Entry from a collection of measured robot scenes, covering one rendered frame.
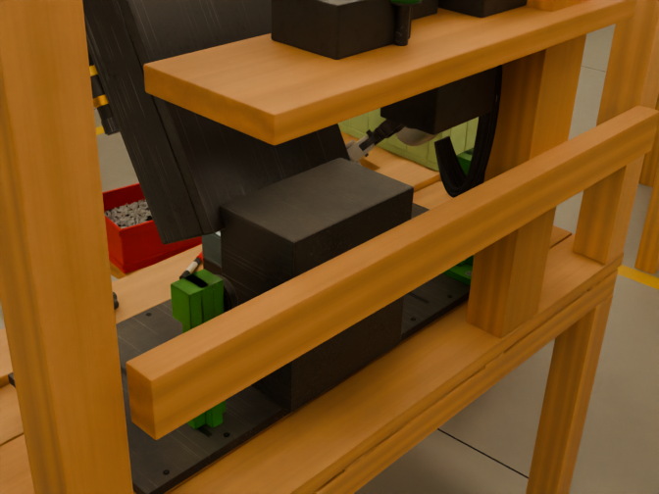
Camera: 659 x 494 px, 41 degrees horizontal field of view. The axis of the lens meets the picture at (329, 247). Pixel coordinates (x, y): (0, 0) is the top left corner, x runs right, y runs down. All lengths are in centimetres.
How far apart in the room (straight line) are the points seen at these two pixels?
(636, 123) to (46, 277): 128
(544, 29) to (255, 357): 70
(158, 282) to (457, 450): 130
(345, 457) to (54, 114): 85
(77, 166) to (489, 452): 217
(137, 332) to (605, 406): 186
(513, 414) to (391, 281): 180
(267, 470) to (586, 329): 104
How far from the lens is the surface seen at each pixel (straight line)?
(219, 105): 108
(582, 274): 210
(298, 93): 108
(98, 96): 164
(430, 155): 275
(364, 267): 123
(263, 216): 144
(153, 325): 179
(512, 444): 293
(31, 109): 87
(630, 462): 299
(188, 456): 148
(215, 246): 182
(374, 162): 278
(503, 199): 149
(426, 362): 173
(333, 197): 150
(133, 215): 225
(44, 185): 90
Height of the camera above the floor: 190
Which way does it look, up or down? 29 degrees down
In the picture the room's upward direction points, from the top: 2 degrees clockwise
